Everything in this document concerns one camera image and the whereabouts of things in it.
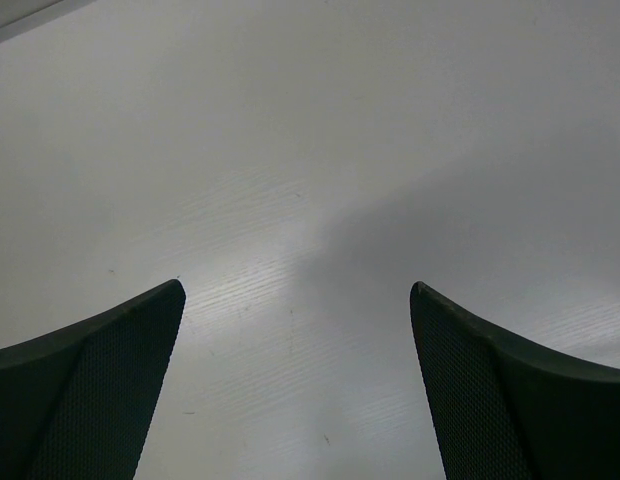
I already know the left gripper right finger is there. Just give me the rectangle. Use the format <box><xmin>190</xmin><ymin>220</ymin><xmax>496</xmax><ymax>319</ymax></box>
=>
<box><xmin>410</xmin><ymin>282</ymin><xmax>620</xmax><ymax>479</ymax></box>

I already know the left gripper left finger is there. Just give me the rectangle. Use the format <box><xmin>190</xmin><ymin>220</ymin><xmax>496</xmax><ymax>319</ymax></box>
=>
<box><xmin>0</xmin><ymin>279</ymin><xmax>186</xmax><ymax>479</ymax></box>

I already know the aluminium table edge rail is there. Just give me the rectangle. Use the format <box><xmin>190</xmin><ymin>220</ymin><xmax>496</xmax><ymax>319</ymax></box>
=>
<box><xmin>0</xmin><ymin>0</ymin><xmax>71</xmax><ymax>34</ymax></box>

